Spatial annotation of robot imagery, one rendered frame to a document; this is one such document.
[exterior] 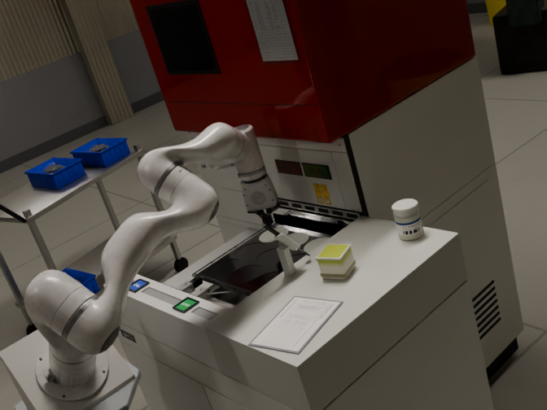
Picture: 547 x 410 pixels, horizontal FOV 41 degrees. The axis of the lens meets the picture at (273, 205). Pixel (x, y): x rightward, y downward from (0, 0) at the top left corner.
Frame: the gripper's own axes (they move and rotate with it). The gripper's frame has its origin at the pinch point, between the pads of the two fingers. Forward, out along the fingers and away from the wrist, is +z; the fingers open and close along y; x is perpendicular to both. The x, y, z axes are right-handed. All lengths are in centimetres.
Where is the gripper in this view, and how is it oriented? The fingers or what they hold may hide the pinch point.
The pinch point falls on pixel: (267, 220)
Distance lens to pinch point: 229.5
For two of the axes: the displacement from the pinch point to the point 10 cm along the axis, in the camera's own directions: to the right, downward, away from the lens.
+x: 1.1, -4.2, 9.0
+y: 9.6, -2.0, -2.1
